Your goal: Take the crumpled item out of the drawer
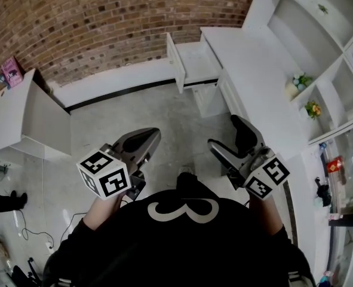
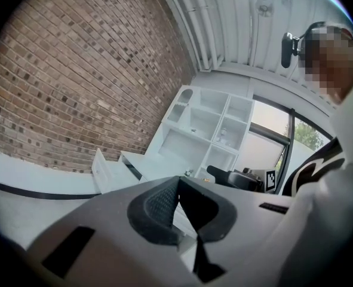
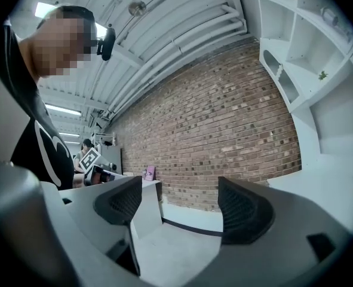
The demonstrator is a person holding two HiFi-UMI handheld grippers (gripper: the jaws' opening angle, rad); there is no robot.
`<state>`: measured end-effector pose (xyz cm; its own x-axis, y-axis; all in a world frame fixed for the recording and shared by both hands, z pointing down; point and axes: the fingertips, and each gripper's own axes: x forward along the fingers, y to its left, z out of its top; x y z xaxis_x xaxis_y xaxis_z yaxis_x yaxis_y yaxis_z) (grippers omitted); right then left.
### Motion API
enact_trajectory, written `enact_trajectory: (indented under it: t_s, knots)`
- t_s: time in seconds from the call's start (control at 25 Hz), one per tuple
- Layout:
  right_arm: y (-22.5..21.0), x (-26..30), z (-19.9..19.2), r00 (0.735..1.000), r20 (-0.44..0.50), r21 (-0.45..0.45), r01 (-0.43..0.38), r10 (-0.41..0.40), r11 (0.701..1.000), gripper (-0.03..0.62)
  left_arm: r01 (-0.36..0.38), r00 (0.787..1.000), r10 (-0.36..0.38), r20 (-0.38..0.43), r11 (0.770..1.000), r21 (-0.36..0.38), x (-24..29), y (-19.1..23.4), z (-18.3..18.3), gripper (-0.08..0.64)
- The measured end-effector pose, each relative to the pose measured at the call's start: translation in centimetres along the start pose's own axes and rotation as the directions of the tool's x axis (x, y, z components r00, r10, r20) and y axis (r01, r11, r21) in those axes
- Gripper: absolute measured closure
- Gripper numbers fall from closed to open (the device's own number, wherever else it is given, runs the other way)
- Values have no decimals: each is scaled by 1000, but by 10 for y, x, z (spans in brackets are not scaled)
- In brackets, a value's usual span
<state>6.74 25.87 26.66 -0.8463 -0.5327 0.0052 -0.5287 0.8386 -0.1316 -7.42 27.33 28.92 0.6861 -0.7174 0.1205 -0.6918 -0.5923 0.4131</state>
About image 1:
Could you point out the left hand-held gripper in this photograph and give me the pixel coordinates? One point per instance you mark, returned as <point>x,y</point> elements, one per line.
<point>104,175</point>

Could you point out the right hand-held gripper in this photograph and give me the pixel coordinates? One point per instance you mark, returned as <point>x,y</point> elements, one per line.
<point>262,172</point>

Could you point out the white drawer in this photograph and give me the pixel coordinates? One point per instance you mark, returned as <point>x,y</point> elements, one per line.
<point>195,61</point>
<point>207,100</point>

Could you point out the person's right forearm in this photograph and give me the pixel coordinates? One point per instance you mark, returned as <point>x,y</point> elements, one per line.
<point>267,217</point>

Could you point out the person's left forearm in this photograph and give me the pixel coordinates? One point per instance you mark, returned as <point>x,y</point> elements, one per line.
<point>104,212</point>

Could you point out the person's white shoe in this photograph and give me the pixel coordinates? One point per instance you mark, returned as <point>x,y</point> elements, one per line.
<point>185,170</point>

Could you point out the white desk cabinet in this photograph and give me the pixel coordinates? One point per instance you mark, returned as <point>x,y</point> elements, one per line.
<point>254,79</point>

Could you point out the orange flower plant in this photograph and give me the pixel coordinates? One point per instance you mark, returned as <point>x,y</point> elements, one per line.
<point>313,110</point>

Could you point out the white pot with pale flowers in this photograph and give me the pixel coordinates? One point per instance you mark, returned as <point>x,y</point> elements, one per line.
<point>297,84</point>

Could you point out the red packet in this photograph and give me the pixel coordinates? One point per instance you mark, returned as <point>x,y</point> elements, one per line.
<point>335,166</point>

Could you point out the person's black printed shirt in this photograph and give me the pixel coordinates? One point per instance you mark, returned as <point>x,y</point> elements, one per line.
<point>179,244</point>

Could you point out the glass display case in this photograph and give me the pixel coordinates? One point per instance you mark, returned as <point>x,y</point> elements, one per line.
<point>351,175</point>

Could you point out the white shelf unit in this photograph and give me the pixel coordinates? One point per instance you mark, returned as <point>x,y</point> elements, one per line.
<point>319,49</point>

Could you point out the white low cabinet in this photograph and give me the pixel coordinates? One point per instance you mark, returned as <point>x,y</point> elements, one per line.
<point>18,118</point>

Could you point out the pink book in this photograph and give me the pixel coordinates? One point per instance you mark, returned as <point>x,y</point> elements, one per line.
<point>11,72</point>

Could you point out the small green plant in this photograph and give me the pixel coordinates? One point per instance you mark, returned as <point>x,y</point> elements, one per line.
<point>323,8</point>

